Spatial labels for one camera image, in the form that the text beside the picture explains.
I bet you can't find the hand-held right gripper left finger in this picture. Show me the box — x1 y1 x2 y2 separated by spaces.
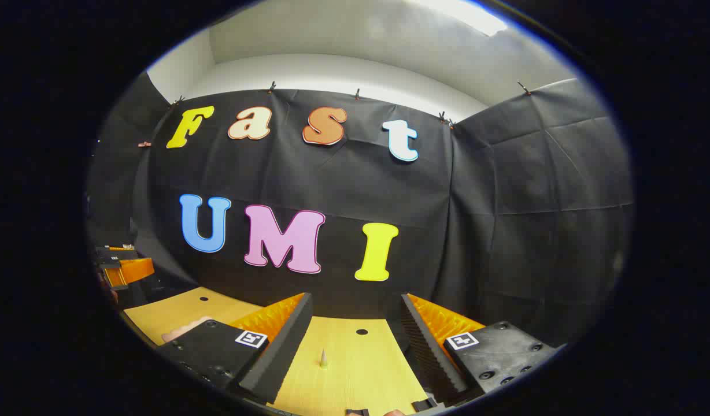
157 292 314 405

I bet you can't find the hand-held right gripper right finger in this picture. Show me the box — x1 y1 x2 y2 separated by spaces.
400 292 560 406

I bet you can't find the black backdrop cloth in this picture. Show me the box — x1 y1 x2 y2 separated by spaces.
86 72 634 347

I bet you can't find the ceiling light panel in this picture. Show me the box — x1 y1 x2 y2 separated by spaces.
412 0 509 37

